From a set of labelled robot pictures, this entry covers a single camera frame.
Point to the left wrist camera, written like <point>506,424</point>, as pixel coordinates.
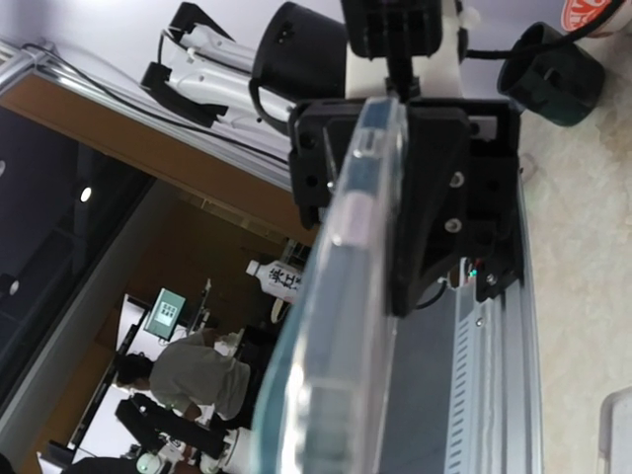
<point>377,28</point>

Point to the white plastic bottle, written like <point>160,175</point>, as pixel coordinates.
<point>277,279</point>

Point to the red white patterned bowl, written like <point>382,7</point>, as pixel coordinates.
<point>579,13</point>

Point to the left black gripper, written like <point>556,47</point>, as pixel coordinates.
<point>459,190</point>

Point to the clear plain phone case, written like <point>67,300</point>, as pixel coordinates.
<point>614,444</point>

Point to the clear magsafe phone case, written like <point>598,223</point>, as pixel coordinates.
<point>322,406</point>

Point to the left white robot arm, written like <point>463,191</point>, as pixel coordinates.
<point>303,56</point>

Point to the dark green mug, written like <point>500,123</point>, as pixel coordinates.
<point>561,85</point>

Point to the person in grey shirt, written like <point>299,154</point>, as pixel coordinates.
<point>189,374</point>

